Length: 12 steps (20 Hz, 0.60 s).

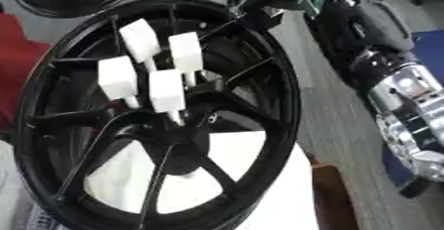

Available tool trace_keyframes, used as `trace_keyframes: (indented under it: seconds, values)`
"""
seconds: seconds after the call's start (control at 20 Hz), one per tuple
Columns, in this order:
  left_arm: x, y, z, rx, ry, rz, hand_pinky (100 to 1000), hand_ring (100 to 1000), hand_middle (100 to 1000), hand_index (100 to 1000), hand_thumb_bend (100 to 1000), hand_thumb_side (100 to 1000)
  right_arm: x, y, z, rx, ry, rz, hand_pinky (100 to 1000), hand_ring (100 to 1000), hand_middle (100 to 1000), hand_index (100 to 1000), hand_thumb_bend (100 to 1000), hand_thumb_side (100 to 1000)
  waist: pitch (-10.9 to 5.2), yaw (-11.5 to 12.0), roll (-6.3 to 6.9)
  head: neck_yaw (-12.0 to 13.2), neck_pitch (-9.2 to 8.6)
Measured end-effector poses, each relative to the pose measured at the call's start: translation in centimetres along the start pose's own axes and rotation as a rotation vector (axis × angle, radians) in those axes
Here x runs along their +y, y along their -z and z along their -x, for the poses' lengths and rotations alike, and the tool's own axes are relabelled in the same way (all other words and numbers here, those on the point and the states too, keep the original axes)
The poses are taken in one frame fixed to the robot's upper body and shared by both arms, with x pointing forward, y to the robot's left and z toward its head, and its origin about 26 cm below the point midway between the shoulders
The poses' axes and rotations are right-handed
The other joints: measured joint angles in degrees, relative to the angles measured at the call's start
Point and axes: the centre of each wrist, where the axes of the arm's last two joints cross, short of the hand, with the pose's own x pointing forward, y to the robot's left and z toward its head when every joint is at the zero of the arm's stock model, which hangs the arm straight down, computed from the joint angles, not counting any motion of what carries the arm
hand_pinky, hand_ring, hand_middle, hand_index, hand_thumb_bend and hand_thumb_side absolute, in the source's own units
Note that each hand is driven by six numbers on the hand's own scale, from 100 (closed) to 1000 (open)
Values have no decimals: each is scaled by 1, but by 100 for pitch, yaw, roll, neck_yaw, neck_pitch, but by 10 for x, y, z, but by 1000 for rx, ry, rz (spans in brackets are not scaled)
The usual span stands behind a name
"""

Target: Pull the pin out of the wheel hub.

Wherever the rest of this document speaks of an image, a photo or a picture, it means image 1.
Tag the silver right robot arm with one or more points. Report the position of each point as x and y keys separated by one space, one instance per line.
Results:
x=413 y=108

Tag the black spoked wheel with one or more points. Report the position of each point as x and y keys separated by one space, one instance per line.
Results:
x=271 y=108

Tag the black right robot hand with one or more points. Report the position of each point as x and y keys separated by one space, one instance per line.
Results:
x=364 y=19

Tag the white pin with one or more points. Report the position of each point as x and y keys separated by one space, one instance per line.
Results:
x=139 y=39
x=166 y=90
x=185 y=52
x=117 y=77

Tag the brown wooden board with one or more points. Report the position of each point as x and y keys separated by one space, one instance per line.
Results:
x=335 y=197

